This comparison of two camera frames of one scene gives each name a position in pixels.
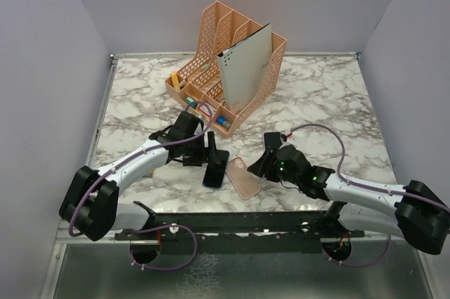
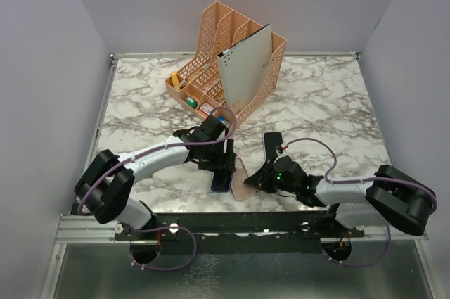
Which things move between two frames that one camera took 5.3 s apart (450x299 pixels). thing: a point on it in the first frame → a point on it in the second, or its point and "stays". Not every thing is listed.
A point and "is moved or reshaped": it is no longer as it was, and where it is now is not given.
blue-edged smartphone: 215,172 is moved or reshaped
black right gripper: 261,167 → 260,179
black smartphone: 272,139 stays
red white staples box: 204,109 stays
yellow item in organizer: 175,81 stays
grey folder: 245,67 stays
